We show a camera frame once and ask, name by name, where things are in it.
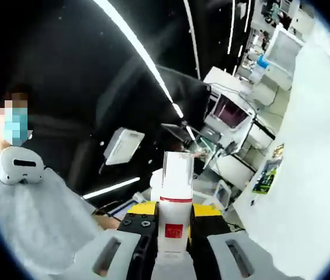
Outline white ceiling air conditioner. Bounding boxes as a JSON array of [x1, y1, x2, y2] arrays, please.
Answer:
[[103, 127, 145, 166]]

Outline white desk partition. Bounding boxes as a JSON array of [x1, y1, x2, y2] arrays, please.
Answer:
[[265, 24, 304, 91]]

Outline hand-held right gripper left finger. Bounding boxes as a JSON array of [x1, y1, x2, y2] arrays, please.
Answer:
[[91, 200, 161, 280]]

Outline person's grey shirt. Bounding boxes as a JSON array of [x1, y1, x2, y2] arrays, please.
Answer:
[[0, 160, 104, 269]]

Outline maroon screen computer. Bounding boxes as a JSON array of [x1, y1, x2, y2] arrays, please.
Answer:
[[204, 92, 253, 132]]

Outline white skincare bottle red label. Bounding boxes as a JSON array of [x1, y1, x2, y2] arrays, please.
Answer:
[[156, 150, 195, 262]]

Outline white mesh office chair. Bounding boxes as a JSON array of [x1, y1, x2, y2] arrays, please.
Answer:
[[214, 178, 233, 211]]

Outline green printed packet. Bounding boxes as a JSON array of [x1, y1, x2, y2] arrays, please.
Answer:
[[251, 159, 279, 195]]

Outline white chest-worn device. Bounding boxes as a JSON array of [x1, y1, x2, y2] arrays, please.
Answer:
[[0, 145, 45, 186]]

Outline gold foil packet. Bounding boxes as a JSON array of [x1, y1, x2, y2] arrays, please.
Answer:
[[272, 142, 285, 159]]

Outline large black display screen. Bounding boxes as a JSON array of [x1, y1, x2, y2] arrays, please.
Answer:
[[155, 65, 212, 129]]

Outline blue water dispenser bottle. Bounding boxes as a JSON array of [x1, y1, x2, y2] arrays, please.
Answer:
[[255, 53, 271, 71]]

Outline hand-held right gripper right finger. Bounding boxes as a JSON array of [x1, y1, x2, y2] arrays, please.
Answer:
[[188, 202, 273, 280]]

